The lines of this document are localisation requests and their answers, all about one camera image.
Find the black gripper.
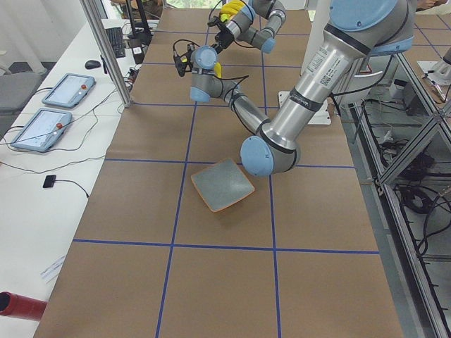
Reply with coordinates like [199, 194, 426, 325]
[173, 44, 195, 77]
[207, 16, 235, 53]

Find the bright yellow banana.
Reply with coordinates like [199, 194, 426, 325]
[219, 0, 245, 22]

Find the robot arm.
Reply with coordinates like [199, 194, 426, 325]
[173, 1, 416, 176]
[207, 1, 286, 54]

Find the grey square plate orange rim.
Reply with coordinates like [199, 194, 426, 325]
[191, 158, 255, 213]

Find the black keyboard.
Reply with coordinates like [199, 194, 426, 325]
[105, 27, 125, 58]

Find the black computer mouse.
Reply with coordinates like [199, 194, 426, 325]
[85, 60, 101, 70]

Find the upper blue teach pendant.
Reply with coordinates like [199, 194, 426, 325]
[42, 73, 96, 108]

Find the blue teach pendant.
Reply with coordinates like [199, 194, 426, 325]
[42, 73, 96, 108]
[11, 108, 73, 152]

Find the lower blue teach pendant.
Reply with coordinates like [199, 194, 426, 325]
[11, 108, 73, 152]

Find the small black puck device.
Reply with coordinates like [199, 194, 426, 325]
[42, 175, 56, 189]

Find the red cylinder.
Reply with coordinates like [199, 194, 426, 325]
[1, 292, 47, 321]

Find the aluminium frame post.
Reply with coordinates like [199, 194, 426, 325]
[80, 0, 132, 108]

